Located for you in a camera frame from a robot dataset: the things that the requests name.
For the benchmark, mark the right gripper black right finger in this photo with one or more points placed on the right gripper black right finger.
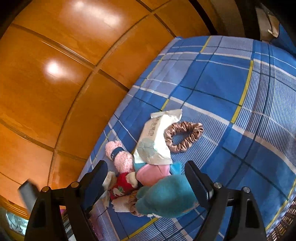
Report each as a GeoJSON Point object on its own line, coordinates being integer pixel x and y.
{"type": "Point", "coordinates": [245, 222]}

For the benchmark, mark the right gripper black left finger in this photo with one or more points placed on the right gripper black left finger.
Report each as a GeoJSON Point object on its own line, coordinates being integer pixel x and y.
{"type": "Point", "coordinates": [45, 222]}

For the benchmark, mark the white small cloth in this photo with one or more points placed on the white small cloth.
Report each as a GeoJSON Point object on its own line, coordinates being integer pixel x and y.
{"type": "Point", "coordinates": [121, 204]}

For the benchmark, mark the teal and pink plush toy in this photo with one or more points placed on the teal and pink plush toy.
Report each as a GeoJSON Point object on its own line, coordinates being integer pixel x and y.
{"type": "Point", "coordinates": [165, 191]}

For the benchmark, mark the red fabric item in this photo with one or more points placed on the red fabric item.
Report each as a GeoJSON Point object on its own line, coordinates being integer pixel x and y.
{"type": "Point", "coordinates": [126, 183]}

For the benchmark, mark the small brown scrunchie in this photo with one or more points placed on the small brown scrunchie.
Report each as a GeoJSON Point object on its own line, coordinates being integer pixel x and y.
{"type": "Point", "coordinates": [131, 203]}

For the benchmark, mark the brown satin scrunchie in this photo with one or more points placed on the brown satin scrunchie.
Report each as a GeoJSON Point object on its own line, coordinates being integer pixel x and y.
{"type": "Point", "coordinates": [179, 137]}

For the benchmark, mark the wicker basket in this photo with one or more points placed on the wicker basket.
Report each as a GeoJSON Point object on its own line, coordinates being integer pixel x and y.
{"type": "Point", "coordinates": [282, 227]}

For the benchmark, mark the blue plaid bed sheet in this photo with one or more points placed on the blue plaid bed sheet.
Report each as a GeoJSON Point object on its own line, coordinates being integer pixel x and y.
{"type": "Point", "coordinates": [243, 93]}

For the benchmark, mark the wooden wardrobe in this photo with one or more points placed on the wooden wardrobe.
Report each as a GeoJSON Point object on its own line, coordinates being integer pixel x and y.
{"type": "Point", "coordinates": [65, 67]}

